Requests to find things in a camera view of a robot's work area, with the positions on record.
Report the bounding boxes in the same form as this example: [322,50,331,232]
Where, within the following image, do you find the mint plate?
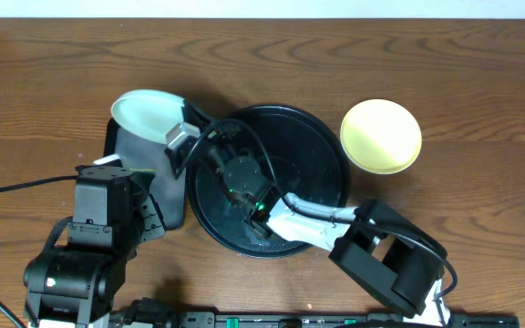
[111,89,184,144]

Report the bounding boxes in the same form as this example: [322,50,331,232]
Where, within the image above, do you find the yellow plate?
[340,99,422,175]

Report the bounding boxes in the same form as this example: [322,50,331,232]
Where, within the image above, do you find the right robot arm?
[166,118,455,327]

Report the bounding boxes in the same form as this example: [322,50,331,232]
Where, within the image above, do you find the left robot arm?
[24,166,166,327]

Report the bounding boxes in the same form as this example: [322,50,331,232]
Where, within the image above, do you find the rectangular black tray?
[103,119,186,231]

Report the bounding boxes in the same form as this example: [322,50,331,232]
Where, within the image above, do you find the round black tray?
[186,105,350,258]

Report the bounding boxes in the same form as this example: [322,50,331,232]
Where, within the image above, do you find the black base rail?
[107,298,521,328]

